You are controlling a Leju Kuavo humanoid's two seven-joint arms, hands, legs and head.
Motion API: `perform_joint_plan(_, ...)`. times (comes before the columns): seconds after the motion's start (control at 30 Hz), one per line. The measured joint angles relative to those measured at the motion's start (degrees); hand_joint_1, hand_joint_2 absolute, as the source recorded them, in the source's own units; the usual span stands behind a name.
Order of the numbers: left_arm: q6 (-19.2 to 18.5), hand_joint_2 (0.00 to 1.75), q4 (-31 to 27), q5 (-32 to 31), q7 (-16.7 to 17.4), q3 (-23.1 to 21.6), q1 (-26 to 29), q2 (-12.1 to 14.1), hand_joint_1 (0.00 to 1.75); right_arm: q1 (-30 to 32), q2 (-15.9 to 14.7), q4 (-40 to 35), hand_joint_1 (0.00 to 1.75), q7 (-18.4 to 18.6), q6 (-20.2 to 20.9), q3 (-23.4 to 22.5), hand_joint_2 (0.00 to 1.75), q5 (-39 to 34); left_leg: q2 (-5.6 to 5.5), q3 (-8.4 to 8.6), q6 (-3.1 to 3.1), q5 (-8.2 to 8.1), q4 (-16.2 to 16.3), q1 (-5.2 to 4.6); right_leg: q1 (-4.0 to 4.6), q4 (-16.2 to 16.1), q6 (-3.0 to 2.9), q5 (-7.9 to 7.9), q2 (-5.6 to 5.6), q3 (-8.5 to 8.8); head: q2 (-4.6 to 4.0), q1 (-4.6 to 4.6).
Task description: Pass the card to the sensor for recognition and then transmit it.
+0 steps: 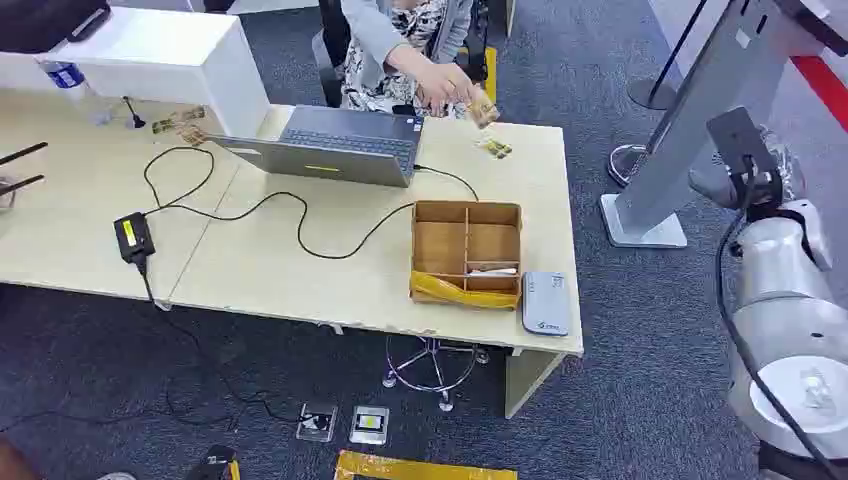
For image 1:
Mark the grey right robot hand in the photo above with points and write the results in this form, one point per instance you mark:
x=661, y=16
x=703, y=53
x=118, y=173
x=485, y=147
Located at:
x=788, y=172

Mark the person's right hand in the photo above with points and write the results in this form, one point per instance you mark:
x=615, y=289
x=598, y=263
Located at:
x=445, y=86

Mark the black phone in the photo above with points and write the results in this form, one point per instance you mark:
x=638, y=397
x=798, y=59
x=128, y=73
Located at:
x=404, y=110

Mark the short yellow floor tape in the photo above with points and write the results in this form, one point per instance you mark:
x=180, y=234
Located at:
x=491, y=73

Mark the person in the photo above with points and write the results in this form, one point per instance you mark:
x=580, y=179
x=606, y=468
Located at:
x=378, y=26

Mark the red floor stripe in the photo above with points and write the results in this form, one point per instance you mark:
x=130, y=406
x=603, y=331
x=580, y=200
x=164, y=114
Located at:
x=825, y=86

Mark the silver kiosk stand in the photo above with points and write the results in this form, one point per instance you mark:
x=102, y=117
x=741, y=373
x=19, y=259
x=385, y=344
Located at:
x=702, y=99

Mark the grey laptop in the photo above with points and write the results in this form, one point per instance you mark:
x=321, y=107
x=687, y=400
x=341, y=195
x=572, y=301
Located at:
x=344, y=149

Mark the black stanchion pole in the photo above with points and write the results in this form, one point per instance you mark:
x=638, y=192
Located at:
x=652, y=93

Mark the wooden card box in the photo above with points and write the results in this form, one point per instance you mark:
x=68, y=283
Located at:
x=440, y=245

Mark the chrome round base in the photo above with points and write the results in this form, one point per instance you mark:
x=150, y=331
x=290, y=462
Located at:
x=619, y=166

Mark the white card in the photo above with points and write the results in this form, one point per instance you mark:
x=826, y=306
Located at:
x=493, y=271

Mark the chrome stool base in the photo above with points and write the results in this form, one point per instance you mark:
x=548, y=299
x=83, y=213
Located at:
x=432, y=354

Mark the white box shelf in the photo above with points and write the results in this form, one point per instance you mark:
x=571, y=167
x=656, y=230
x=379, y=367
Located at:
x=159, y=60

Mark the desk leg panel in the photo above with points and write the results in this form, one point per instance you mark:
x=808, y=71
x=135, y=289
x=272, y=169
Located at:
x=526, y=381

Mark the small black stand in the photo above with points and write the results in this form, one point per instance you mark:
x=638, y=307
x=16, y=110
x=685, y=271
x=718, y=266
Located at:
x=134, y=118

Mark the black power adapter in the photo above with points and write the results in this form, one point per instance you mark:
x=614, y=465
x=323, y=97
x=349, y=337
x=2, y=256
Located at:
x=134, y=237

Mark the steel floor socket yellow label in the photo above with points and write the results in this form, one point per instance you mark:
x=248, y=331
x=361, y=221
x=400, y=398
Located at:
x=369, y=425

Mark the clear water bottle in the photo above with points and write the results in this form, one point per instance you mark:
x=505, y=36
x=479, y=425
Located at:
x=69, y=79

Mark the long yellow floor tape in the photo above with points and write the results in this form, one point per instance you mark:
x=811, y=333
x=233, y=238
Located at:
x=424, y=469

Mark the black device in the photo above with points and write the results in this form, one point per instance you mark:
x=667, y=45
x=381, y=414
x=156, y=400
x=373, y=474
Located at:
x=46, y=23

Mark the black antenna rod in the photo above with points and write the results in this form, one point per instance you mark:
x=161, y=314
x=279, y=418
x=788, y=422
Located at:
x=23, y=153
x=21, y=185

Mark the person's leg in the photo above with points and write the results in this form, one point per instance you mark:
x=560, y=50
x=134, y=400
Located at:
x=13, y=464

